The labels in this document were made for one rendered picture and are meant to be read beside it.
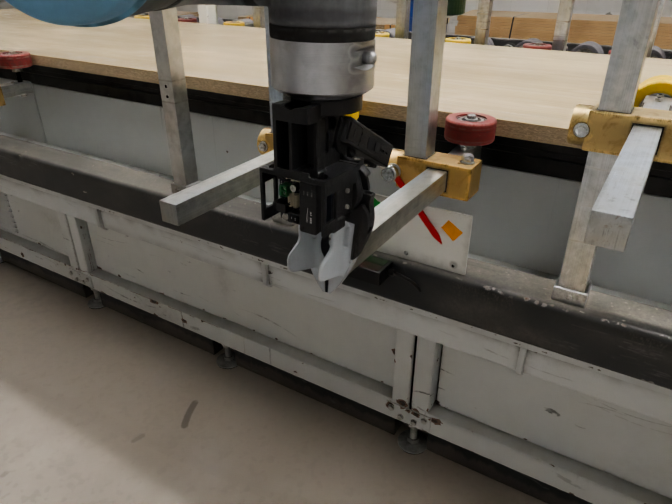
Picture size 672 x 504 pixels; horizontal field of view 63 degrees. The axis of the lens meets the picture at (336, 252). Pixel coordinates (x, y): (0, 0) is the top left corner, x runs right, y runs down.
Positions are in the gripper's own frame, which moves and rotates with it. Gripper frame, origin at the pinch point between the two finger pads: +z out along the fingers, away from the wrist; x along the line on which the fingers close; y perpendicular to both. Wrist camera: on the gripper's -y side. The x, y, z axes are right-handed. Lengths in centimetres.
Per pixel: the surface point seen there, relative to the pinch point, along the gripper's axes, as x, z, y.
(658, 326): 32.3, 11.7, -30.4
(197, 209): -23.6, -1.2, -3.9
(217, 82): -58, -8, -45
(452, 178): 2.2, -3.4, -28.9
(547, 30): -112, 23, -606
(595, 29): -66, 19, -612
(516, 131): 6.0, -7.2, -45.8
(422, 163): -2.6, -4.7, -28.8
